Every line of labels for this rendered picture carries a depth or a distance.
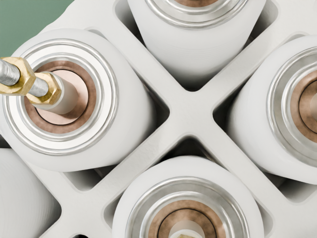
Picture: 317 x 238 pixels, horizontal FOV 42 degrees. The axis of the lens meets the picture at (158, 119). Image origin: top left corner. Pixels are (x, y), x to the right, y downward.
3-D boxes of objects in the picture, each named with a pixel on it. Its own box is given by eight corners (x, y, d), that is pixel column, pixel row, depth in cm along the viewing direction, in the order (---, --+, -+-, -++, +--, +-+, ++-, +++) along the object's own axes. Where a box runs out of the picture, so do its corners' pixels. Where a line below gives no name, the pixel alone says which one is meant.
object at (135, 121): (97, 59, 45) (37, -2, 27) (174, 103, 44) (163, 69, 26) (53, 135, 45) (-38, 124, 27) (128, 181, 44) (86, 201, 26)
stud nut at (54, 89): (41, 68, 24) (35, 64, 23) (66, 82, 24) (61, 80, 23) (23, 97, 24) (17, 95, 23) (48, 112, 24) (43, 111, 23)
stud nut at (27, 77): (12, 52, 20) (5, 47, 19) (42, 69, 20) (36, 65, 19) (-8, 87, 20) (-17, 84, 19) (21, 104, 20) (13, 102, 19)
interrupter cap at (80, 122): (44, 20, 27) (40, 16, 27) (141, 76, 27) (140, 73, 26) (-16, 119, 27) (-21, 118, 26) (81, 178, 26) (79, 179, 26)
